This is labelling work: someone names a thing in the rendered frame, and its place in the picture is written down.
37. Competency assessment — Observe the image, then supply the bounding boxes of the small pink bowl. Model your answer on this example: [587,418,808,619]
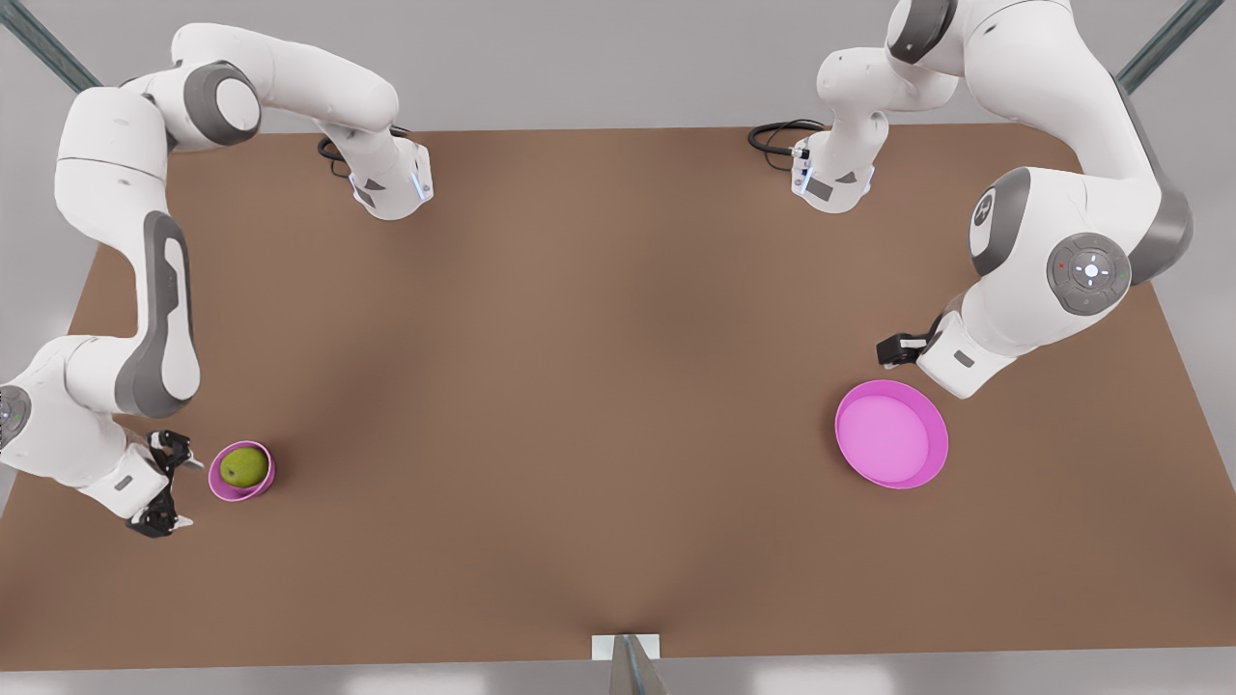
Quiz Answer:
[208,440,277,503]

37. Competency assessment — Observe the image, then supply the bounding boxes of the pink round plate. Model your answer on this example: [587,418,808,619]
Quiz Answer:
[834,379,950,490]

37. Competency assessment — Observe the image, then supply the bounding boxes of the black cable loop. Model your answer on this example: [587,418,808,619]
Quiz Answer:
[746,119,828,161]
[317,125,412,181]

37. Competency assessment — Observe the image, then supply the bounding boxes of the silver frame post with foot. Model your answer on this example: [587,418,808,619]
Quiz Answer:
[591,633,669,695]

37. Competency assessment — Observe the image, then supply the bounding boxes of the green apple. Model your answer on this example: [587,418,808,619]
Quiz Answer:
[220,448,269,488]

